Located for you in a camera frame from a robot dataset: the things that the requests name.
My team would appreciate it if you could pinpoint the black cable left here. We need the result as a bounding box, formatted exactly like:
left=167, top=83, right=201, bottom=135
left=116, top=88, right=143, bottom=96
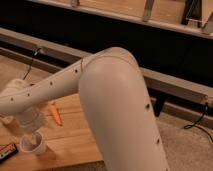
left=21, top=46, right=44, bottom=81

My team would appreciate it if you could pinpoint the black cable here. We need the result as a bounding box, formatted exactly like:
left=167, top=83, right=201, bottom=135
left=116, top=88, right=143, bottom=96
left=183, top=101, right=213, bottom=141
left=21, top=46, right=44, bottom=81

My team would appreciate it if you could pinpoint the orange toy carrot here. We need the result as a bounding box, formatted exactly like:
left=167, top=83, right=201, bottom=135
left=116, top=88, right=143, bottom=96
left=50, top=104, right=62, bottom=126

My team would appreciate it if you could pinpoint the black cable right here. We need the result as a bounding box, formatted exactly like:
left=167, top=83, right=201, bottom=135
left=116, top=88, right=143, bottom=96
left=183, top=101, right=213, bottom=141

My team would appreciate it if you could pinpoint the white ceramic cup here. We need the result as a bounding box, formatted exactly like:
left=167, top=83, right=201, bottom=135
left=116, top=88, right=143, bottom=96
left=20, top=132, right=46, bottom=155

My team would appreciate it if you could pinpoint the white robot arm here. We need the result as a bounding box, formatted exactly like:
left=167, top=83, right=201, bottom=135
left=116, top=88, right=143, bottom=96
left=0, top=47, right=170, bottom=171

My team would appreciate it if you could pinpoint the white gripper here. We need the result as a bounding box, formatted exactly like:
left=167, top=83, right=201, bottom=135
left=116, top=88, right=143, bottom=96
left=19, top=114, right=46, bottom=144

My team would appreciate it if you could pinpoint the black orange box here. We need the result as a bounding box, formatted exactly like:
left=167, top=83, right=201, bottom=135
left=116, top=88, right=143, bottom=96
left=0, top=143, right=18, bottom=163

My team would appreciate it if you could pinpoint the wooden table board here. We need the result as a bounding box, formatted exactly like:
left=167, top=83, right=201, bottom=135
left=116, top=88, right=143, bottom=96
left=0, top=94, right=102, bottom=171

